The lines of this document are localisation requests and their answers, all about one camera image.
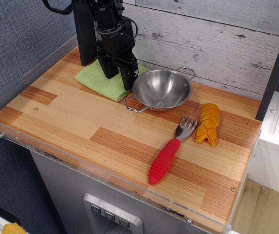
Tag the orange plush shrimp toy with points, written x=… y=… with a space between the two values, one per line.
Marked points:
x=209 y=121

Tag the black vertical post left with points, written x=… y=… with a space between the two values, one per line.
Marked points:
x=85 y=32

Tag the clear acrylic table guard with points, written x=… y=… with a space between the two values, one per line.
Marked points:
x=47 y=110

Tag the silver dispenser button panel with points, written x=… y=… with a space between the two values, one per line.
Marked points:
x=106 y=218

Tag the white ribbed appliance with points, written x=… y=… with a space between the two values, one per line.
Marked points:
x=263 y=167

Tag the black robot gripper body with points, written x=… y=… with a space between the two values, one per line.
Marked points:
x=117 y=43

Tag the black vertical post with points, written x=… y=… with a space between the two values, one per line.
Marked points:
x=85 y=32
x=269 y=91

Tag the steel bowl with handles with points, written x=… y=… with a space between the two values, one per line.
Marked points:
x=162 y=89

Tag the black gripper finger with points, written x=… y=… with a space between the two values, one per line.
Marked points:
x=109 y=69
x=128 y=77

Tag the black vertical post right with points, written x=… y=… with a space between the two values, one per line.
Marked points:
x=269 y=91

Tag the green cloth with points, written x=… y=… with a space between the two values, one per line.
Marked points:
x=93 y=77

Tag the grey toy fridge cabinet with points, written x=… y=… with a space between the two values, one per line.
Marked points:
x=67 y=185

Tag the red handled metal fork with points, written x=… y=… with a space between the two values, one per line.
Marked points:
x=161 y=164

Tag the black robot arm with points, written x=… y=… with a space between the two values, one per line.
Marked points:
x=106 y=13

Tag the yellow object bottom left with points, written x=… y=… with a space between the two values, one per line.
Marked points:
x=13 y=228

